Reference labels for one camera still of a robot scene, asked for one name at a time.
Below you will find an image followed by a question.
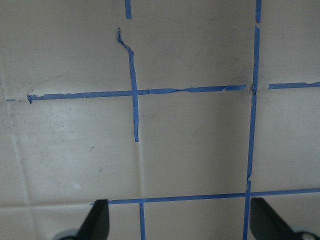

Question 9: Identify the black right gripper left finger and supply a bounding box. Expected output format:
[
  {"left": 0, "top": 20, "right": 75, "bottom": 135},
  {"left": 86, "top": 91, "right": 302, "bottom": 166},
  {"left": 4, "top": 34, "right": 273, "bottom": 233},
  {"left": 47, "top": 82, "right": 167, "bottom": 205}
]
[{"left": 76, "top": 199, "right": 110, "bottom": 240}]

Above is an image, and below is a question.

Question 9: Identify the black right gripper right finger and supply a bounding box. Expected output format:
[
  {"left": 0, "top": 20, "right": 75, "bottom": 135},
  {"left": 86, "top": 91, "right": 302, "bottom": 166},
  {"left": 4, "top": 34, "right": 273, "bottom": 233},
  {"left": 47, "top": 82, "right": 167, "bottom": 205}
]
[{"left": 250, "top": 197, "right": 305, "bottom": 240}]

